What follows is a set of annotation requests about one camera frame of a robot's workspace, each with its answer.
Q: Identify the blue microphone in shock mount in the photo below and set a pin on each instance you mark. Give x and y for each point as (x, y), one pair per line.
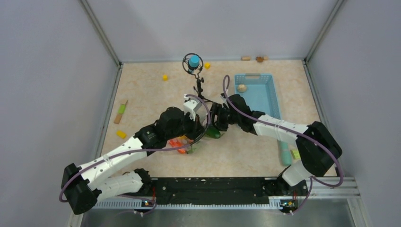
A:
(192, 64)

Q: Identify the clear pink zip top bag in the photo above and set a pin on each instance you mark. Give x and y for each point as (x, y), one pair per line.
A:
(198, 131)

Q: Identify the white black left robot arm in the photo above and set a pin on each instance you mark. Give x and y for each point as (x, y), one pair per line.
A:
(83, 186)

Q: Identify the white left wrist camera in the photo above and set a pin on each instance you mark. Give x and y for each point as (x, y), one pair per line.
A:
(190, 106)

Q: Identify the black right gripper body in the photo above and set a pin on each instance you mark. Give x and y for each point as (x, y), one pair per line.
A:
(224, 116)

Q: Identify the dark green cucumber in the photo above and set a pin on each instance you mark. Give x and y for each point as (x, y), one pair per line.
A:
(213, 133)

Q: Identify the smooth orange carrot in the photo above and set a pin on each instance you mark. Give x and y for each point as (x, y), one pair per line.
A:
(176, 143)

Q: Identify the yellow cube left of microphone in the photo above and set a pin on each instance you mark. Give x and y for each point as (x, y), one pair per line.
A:
(165, 77)

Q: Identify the light blue perforated plastic basket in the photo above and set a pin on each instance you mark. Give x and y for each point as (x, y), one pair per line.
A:
(261, 92)

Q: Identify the wooden cork pieces at wall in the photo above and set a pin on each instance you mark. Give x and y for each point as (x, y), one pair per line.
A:
(257, 58)

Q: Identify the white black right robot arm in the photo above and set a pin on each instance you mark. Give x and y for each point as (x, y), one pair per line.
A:
(318, 149)

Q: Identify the yellow bell pepper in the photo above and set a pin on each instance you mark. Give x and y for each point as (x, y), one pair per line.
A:
(182, 137)

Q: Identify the yellow-green cube block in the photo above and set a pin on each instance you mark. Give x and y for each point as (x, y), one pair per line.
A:
(295, 154)

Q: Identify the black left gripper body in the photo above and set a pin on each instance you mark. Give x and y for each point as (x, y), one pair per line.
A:
(187, 127)

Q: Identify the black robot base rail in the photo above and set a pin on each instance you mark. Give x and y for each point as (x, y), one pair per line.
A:
(218, 190)

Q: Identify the green and wood block stick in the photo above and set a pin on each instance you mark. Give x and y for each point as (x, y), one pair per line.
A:
(120, 111)

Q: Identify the teal cylinder roller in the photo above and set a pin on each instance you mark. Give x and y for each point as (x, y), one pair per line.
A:
(285, 154)

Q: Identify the yellow block near left edge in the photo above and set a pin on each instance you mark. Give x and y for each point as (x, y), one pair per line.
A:
(121, 134)

